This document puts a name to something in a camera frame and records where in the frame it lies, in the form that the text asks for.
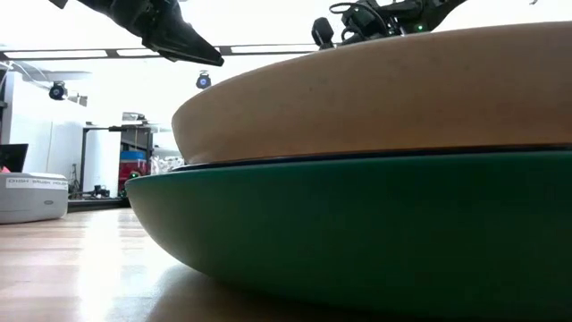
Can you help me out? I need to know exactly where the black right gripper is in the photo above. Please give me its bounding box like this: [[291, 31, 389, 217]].
[[329, 0, 430, 46]]

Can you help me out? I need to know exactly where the red and blue crate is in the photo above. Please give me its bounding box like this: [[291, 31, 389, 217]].
[[118, 150, 151, 191]]

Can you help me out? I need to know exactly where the black laptop screen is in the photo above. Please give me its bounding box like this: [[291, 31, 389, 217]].
[[0, 143, 29, 174]]

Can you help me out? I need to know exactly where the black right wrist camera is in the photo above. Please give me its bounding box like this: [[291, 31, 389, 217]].
[[311, 16, 335, 50]]

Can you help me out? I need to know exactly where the black desk frame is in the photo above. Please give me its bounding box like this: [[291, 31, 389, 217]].
[[80, 124, 154, 198]]

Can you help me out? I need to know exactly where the large green plate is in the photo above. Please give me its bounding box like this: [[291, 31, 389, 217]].
[[124, 149, 572, 322]]

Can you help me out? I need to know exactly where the cream plate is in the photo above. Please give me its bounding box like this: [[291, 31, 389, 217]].
[[172, 21, 572, 165]]

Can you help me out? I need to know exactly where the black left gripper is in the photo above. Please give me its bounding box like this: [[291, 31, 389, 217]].
[[78, 0, 225, 68]]

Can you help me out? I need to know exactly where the black aluminium table frame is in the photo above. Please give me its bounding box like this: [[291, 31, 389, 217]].
[[66, 198, 131, 212]]

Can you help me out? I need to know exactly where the small grey white device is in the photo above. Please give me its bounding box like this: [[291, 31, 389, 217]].
[[0, 172, 70, 225]]

